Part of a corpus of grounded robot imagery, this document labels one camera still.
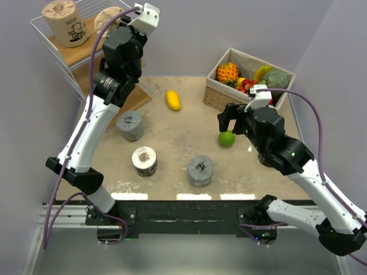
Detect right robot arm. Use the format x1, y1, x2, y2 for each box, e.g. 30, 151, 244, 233
217, 103, 366, 256

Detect pineapple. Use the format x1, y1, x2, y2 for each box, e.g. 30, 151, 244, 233
216, 62, 239, 85

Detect woven fruit basket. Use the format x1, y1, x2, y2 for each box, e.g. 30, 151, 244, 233
203, 48, 296, 111

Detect green melon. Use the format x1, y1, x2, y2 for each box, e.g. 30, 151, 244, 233
262, 69, 289, 89

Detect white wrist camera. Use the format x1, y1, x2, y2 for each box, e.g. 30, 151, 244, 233
128, 3, 160, 37
245, 84, 272, 112

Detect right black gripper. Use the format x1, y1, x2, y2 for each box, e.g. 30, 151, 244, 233
217, 101, 267, 154

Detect grey paper towel roll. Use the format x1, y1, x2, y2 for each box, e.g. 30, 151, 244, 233
116, 111, 144, 142

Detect dark grey wrapped towel roll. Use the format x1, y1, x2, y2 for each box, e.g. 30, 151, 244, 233
187, 155, 214, 187

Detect brown paper towel roll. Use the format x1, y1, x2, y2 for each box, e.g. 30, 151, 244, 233
41, 1, 90, 48

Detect yellow banana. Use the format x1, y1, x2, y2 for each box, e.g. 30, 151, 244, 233
253, 65, 272, 83

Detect yellow mango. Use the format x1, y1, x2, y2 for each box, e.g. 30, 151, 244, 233
166, 90, 181, 111

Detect red apples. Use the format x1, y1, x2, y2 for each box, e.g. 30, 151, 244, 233
236, 79, 258, 94

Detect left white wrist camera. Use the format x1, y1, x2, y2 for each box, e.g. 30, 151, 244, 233
128, 3, 160, 37

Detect aluminium frame rail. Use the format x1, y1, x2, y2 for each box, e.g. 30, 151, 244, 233
37, 200, 89, 230

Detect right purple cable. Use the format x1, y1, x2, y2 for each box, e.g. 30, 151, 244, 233
256, 88, 367, 266

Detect brown roll with black print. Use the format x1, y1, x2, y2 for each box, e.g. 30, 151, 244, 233
94, 6, 123, 38

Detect white wire wooden shelf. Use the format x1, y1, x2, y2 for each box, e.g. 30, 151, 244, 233
30, 0, 151, 130

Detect white and grey towel roll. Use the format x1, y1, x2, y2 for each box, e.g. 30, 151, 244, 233
131, 147, 158, 177

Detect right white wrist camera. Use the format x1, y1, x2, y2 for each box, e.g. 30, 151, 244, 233
245, 84, 272, 112

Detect green bumpy citrus fruit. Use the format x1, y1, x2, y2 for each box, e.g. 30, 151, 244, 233
218, 130, 235, 147

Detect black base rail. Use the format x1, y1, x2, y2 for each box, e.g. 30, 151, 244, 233
85, 196, 288, 243

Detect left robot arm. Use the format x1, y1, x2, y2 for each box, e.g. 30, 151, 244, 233
46, 13, 159, 225

